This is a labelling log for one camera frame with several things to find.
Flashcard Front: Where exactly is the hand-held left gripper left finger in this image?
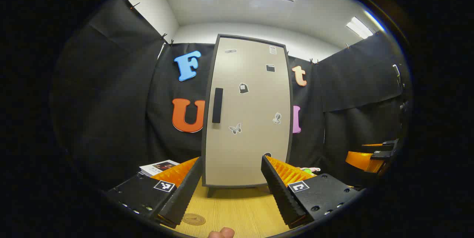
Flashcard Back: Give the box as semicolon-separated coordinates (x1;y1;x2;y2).
107;157;204;229

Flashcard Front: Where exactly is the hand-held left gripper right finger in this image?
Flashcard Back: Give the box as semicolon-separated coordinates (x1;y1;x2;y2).
261;155;361;230

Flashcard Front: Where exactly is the dark grey cabinet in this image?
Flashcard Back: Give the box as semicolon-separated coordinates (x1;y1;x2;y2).
201;34;295;198

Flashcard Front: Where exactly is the round cork coaster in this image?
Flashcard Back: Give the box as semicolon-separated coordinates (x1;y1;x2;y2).
181;213;206;226

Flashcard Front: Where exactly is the black door handle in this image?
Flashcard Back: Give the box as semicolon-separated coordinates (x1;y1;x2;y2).
212;88;224;124

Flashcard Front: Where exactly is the white cover book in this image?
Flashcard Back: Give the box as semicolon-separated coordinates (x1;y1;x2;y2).
139;160;180;177

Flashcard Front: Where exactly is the black backdrop cloth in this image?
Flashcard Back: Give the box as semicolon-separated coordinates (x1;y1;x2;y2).
52;0;411;190

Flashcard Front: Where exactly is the small ceiling light panel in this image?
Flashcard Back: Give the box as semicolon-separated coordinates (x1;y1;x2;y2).
346;16;374;39

